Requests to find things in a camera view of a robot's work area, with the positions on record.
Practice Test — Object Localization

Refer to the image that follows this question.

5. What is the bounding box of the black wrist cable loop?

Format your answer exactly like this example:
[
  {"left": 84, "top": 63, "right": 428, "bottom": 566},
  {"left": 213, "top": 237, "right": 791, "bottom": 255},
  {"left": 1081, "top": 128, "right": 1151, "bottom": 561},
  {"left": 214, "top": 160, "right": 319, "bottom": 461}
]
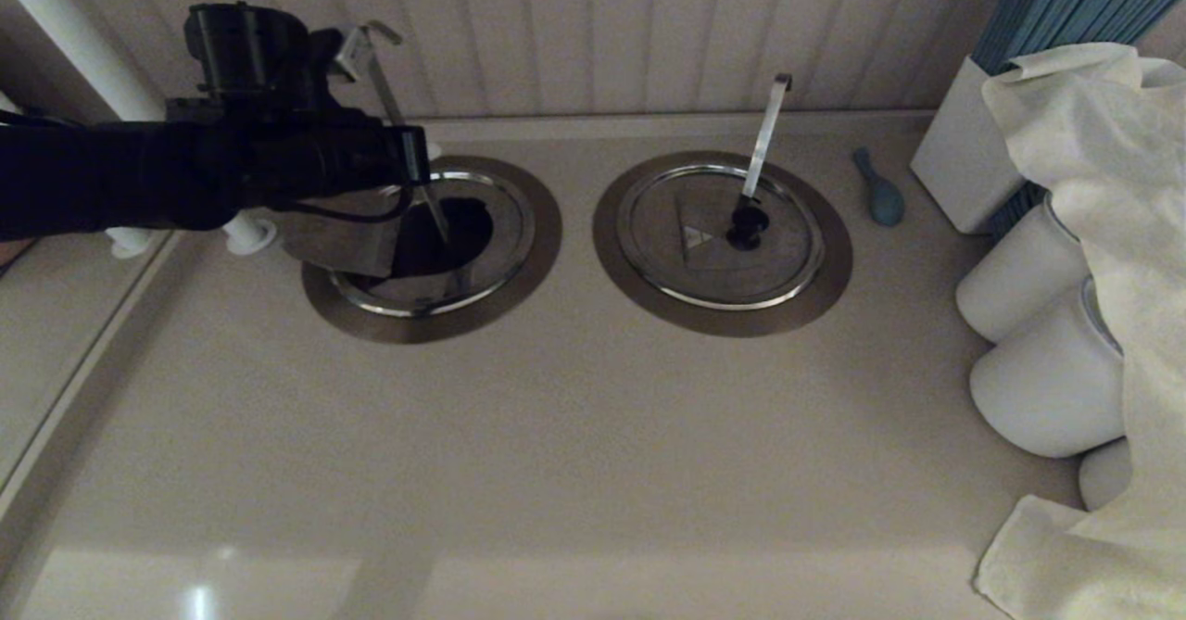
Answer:
[{"left": 269, "top": 184, "right": 410, "bottom": 225}]

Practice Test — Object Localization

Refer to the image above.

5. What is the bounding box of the small blue plastic spoon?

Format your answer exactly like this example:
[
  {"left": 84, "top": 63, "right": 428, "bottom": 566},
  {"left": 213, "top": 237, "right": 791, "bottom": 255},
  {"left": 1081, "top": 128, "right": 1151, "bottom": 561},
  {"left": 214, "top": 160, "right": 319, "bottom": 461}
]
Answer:
[{"left": 851, "top": 147, "right": 905, "bottom": 229}]

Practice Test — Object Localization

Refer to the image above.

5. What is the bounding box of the brown steel well ring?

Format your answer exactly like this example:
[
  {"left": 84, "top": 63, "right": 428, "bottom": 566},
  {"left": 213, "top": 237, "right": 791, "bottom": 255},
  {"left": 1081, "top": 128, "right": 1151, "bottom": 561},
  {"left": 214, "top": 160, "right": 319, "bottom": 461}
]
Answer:
[
  {"left": 593, "top": 151, "right": 853, "bottom": 338},
  {"left": 302, "top": 157, "right": 563, "bottom": 345}
]

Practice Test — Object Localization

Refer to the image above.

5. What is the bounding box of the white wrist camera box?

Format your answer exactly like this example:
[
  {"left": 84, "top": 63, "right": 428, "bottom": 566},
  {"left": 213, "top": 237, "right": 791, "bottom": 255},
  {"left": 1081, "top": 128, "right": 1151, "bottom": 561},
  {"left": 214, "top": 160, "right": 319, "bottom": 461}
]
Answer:
[{"left": 334, "top": 27, "right": 370, "bottom": 81}]

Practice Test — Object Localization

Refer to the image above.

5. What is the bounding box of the white square holder box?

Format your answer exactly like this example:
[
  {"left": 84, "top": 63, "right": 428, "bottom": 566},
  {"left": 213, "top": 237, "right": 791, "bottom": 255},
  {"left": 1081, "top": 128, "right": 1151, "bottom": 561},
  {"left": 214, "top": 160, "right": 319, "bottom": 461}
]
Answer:
[{"left": 908, "top": 57, "right": 1025, "bottom": 236}]

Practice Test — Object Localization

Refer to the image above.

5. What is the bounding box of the white pole with base flange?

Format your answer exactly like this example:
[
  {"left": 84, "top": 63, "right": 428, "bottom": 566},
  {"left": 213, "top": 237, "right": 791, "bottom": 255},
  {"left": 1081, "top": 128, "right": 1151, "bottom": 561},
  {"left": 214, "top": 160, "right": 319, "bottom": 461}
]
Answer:
[{"left": 0, "top": 0, "right": 279, "bottom": 258}]

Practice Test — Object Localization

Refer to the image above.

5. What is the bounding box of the cream cloth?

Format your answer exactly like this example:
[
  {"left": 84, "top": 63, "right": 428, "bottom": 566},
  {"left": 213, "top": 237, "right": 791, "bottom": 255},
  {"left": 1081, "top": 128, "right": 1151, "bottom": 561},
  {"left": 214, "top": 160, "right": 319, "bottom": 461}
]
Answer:
[{"left": 971, "top": 43, "right": 1186, "bottom": 620}]

